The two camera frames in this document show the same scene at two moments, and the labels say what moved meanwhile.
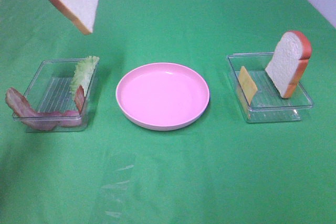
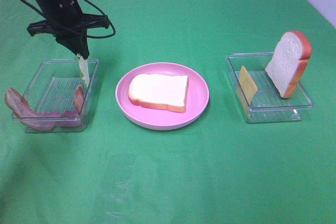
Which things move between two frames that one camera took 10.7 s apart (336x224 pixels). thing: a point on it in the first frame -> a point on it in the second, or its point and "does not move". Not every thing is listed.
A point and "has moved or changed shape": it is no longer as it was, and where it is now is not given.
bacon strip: (47, 120) does not move
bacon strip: (73, 118) does not move
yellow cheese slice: (247, 84) does not move
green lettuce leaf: (83, 74) has moved or changed shape
